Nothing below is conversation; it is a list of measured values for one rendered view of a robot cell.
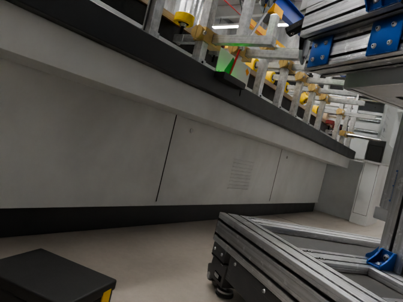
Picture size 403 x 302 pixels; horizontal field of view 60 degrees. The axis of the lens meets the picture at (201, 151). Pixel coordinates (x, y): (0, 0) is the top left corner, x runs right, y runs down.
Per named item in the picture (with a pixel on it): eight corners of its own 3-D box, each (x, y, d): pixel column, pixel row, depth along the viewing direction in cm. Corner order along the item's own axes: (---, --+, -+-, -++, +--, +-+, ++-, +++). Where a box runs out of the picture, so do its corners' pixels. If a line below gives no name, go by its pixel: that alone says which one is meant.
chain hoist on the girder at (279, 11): (277, 36, 655) (283, 11, 654) (268, 29, 629) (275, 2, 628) (265, 36, 672) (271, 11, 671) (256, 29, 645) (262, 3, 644)
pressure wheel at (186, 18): (186, 47, 145) (193, 20, 145) (190, 42, 137) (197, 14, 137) (168, 41, 143) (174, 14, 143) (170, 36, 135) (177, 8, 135)
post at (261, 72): (256, 112, 170) (280, 15, 169) (253, 111, 167) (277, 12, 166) (250, 111, 172) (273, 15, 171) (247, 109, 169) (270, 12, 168)
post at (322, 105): (317, 136, 252) (333, 72, 251) (316, 136, 249) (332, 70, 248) (313, 136, 254) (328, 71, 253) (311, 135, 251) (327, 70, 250)
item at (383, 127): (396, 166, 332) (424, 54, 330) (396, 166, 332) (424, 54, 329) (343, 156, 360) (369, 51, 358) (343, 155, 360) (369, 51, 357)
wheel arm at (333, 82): (348, 87, 199) (350, 81, 199) (347, 85, 196) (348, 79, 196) (269, 79, 228) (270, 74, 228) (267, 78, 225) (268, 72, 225)
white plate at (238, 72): (246, 90, 156) (251, 68, 155) (215, 72, 134) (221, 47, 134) (245, 90, 156) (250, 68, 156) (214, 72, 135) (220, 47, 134)
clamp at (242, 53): (251, 63, 155) (253, 51, 155) (236, 52, 144) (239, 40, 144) (240, 62, 158) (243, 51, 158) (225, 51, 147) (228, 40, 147)
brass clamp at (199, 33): (221, 51, 134) (224, 38, 134) (201, 38, 123) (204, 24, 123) (208, 50, 138) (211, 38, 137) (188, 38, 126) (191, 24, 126)
